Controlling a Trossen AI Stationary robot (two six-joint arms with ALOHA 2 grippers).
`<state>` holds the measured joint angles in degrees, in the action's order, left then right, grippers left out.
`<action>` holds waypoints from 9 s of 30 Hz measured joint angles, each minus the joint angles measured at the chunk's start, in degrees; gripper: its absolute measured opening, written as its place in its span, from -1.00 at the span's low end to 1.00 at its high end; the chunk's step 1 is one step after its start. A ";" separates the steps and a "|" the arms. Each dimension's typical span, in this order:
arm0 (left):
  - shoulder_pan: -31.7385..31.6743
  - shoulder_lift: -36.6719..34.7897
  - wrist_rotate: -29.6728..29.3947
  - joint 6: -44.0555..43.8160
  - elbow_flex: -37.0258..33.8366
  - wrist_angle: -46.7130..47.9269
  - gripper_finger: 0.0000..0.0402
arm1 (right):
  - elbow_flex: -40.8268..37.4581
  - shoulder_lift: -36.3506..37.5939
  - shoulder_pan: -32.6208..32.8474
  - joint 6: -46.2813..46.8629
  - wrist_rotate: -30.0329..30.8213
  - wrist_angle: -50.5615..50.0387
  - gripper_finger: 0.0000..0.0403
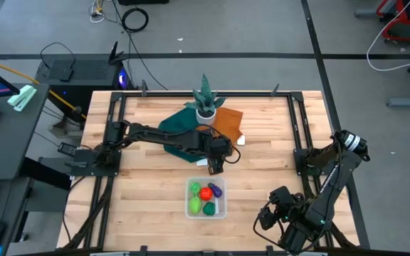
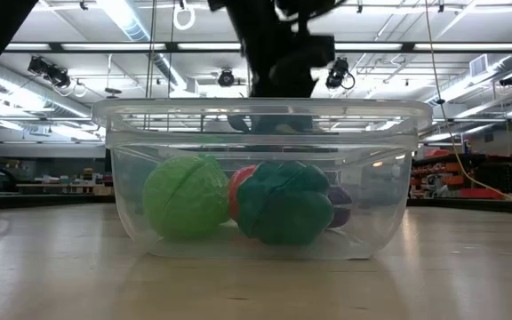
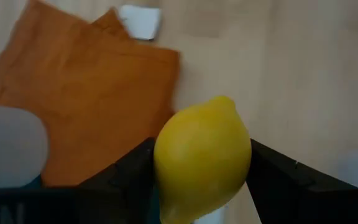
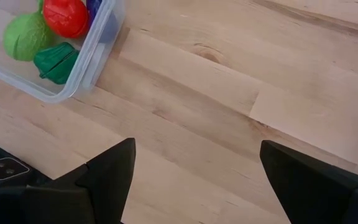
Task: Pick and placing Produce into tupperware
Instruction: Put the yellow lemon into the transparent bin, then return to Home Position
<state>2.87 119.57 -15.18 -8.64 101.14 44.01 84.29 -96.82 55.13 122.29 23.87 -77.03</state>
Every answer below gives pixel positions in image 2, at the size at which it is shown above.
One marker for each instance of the cluttered wooden workbench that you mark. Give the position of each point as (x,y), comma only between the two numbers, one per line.
(60,186)

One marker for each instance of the black ceiling camera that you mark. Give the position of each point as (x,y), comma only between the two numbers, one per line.
(49,71)
(226,78)
(342,75)
(510,80)

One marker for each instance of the blue spray can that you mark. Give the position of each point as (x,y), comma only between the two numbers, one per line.
(467,146)

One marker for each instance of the black monitor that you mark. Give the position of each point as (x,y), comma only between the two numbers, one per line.
(108,162)

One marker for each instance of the red tomato toy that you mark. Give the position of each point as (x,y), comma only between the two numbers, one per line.
(237,191)

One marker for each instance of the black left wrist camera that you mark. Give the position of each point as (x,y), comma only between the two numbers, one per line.
(322,51)

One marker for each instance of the light green cabbage toy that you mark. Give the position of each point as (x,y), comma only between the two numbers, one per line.
(185,195)

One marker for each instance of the wide silver ventilation duct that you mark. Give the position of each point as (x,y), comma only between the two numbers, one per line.
(25,93)

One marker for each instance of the clear plastic tupperware container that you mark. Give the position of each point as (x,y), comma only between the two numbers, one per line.
(131,222)

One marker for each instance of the dark green bell pepper toy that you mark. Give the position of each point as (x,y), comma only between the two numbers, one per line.
(287,209)

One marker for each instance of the white air vent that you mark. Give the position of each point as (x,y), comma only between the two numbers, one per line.
(479,66)

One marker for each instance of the black ceiling light rail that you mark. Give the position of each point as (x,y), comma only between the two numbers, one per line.
(171,45)

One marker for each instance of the narrow silver ventilation duct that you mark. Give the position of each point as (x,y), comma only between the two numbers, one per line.
(149,44)

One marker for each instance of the dark shelf with red bins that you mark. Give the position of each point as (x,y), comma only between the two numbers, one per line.
(496,171)

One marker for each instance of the purple eggplant toy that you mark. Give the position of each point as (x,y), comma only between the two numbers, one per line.
(342,209)

